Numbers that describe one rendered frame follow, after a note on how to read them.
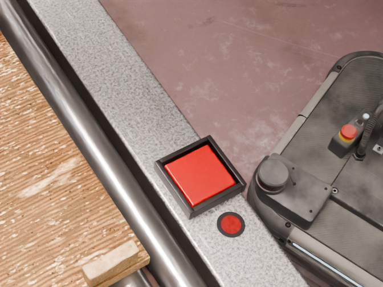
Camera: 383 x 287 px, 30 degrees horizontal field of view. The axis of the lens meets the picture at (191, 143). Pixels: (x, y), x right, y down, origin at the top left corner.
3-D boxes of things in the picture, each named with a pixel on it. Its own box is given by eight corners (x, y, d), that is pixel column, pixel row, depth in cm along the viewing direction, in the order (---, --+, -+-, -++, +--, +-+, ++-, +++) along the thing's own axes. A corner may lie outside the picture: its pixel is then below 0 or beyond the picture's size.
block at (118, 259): (131, 249, 74) (132, 237, 71) (140, 262, 73) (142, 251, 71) (80, 276, 71) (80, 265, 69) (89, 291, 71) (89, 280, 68)
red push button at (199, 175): (206, 149, 84) (207, 143, 83) (235, 188, 81) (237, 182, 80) (162, 171, 81) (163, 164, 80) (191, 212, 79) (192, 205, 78)
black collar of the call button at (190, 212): (208, 142, 84) (210, 134, 83) (244, 191, 81) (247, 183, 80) (153, 168, 82) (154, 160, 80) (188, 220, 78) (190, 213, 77)
